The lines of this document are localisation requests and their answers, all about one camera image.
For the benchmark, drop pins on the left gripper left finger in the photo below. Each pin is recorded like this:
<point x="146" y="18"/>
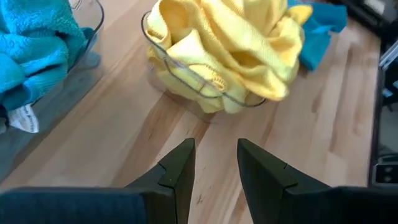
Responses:
<point x="168" y="193"/>

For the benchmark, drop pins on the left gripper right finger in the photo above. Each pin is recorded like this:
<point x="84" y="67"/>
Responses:
<point x="267" y="193"/>

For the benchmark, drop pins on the blue microfiber towel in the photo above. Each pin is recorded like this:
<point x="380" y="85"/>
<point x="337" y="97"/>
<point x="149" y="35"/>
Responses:
<point x="37" y="18"/>
<point x="31" y="84"/>
<point x="320" y="46"/>

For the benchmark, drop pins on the clear plastic basket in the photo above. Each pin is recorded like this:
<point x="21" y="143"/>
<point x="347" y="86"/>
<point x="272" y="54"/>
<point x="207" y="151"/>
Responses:
<point x="183" y="107"/>

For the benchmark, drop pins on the teal cloth behind bin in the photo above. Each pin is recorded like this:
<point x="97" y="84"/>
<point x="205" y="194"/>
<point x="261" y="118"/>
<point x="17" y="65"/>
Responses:
<point x="77" y="93"/>

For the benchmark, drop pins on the black table-level camera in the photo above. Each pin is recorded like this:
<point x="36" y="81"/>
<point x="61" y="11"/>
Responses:
<point x="387" y="174"/>

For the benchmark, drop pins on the silver metal bracket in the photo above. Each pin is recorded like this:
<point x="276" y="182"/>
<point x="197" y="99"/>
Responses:
<point x="390" y="57"/>

